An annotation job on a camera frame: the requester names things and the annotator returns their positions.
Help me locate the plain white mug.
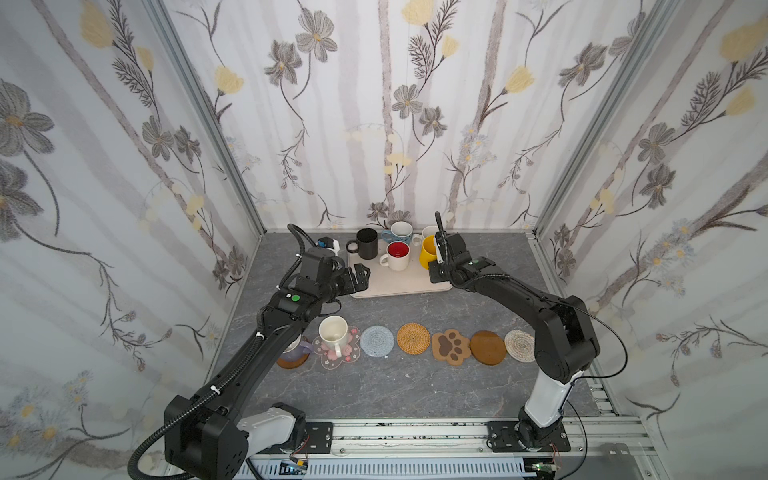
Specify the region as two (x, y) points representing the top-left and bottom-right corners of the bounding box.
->
(319, 315), (352, 360)

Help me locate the grey blue round coaster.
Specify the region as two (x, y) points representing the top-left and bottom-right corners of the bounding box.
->
(359, 325), (395, 358)

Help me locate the purple mug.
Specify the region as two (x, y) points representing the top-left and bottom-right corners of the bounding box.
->
(280, 336), (313, 362)

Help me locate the woven rattan round coaster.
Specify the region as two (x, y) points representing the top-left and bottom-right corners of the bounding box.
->
(396, 323), (431, 356)

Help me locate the pink flower coaster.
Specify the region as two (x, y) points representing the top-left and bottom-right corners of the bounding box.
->
(311, 326), (361, 370)

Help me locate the brown paw shaped coaster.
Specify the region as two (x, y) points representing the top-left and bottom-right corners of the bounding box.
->
(431, 329), (472, 367)

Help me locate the brown round wooden coaster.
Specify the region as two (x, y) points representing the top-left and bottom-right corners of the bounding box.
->
(470, 330), (507, 366)

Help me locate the dark brown round coaster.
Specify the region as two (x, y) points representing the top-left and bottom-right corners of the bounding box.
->
(277, 354), (309, 370)

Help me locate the white colourful stitched coaster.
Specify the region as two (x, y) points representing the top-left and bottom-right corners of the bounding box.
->
(504, 330), (535, 363)

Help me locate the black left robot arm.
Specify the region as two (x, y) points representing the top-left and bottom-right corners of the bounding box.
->
(161, 247), (371, 479)

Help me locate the beige plastic tray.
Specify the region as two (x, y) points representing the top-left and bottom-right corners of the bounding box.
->
(346, 240), (452, 299)

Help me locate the yellow mug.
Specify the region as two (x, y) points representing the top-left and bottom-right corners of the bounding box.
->
(419, 235), (437, 270)

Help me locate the black mug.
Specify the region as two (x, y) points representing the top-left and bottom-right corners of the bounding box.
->
(346, 228), (379, 260)

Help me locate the white speckled mug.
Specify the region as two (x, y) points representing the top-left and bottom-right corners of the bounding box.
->
(412, 225), (438, 244)

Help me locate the white mug red inside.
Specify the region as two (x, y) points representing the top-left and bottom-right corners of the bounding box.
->
(379, 241), (410, 272)

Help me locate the blue patterned mug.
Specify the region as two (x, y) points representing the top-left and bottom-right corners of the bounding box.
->
(381, 221), (413, 244)

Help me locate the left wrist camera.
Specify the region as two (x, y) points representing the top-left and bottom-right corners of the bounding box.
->
(316, 236), (340, 256)

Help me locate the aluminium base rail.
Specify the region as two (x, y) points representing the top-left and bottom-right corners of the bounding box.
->
(235, 416), (669, 479)

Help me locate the black corrugated cable conduit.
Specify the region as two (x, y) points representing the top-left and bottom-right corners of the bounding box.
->
(127, 335), (265, 480)

